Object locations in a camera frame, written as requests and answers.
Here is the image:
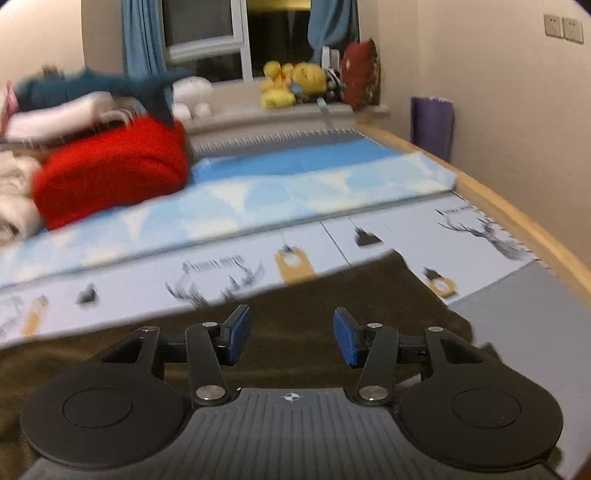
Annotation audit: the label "red cushion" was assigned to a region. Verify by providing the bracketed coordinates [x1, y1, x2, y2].
[341, 39, 382, 112]

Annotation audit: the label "white window frame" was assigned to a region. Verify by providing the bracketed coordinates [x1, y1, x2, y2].
[161, 0, 315, 85]

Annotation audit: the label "yellow plush toy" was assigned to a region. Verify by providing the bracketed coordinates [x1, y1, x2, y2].
[260, 60, 301, 110]
[290, 61, 332, 101]

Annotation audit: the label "wooden bed frame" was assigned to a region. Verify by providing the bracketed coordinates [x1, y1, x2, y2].
[355, 121, 591, 308]

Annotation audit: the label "blue curtain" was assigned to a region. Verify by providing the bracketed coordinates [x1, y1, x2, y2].
[121, 0, 168, 80]
[307, 0, 361, 52]

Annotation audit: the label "white plush toy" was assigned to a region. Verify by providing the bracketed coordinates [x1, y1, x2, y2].
[171, 76, 214, 121]

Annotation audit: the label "dark blue garment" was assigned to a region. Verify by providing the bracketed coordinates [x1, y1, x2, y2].
[13, 67, 195, 131]

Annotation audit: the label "white folded cloth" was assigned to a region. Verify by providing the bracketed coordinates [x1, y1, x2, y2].
[6, 91, 139, 140]

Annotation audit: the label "red knit blanket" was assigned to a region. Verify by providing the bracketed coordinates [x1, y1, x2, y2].
[31, 116, 194, 232]

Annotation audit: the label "blue white patterned blanket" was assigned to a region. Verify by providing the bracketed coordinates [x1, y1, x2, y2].
[0, 128, 458, 289]

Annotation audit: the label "white cloth pile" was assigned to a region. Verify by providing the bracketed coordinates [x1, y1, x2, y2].
[0, 148, 47, 247]

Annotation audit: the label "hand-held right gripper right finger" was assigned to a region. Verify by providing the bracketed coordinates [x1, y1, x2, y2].
[333, 307, 497, 407]

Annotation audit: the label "deer print bed sheet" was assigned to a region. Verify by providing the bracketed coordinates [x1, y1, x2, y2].
[0, 189, 591, 480]

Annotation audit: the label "purple rolled mat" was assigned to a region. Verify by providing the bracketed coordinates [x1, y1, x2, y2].
[410, 96, 456, 163]

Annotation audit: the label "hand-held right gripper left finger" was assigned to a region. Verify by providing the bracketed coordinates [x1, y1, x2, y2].
[99, 305, 253, 407]

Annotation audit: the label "dark olive pants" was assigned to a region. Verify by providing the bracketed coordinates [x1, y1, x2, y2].
[0, 249, 502, 480]

